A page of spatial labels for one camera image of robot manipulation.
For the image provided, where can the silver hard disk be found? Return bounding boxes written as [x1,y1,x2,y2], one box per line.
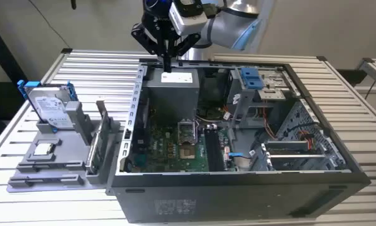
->
[23,85,75,129]

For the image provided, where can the CPU socket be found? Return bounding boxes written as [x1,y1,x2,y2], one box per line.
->
[179,145,198,161]

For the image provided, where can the blue drive latch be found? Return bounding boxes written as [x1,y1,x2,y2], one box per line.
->
[239,67,266,90]

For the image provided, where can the black PC case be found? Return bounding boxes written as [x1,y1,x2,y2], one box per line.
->
[104,57,372,224]

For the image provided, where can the metal disk bay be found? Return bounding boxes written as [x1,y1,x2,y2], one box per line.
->
[258,139,332,172]

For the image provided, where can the silver metal drive cage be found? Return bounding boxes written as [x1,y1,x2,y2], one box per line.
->
[226,66,303,129]

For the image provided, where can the red and orange wire bundle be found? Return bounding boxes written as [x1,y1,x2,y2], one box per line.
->
[298,130,318,151]

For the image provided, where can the wire with blue tab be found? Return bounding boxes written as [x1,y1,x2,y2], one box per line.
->
[227,152,254,160]

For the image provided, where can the metal slat side table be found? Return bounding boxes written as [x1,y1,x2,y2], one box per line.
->
[354,57,376,96]

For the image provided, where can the metal socket cover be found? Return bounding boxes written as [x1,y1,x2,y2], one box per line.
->
[178,118,198,145]

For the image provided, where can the silver CPU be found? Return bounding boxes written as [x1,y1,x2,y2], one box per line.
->
[32,143,55,156]

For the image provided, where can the black cooler fan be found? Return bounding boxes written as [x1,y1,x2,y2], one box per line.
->
[196,103,224,122]

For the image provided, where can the grey parts rack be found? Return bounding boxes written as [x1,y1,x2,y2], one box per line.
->
[6,100,127,193]

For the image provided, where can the green motherboard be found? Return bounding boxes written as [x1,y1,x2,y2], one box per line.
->
[130,103,239,173]

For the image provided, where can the RAM stick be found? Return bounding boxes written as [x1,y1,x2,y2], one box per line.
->
[32,164,68,170]
[23,178,67,184]

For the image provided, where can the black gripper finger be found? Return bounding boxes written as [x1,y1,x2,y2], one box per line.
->
[167,32,203,73]
[131,22,170,73]

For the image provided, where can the graphics card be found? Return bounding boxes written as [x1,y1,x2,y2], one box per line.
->
[86,99,114,175]

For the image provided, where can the thin black wall wire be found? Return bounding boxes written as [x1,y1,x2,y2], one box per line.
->
[34,0,74,50]

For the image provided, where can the grey power supply unit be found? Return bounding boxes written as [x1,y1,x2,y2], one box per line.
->
[143,68,202,124]

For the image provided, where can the blue disk carrier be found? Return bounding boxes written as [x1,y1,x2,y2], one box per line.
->
[16,79,79,133]

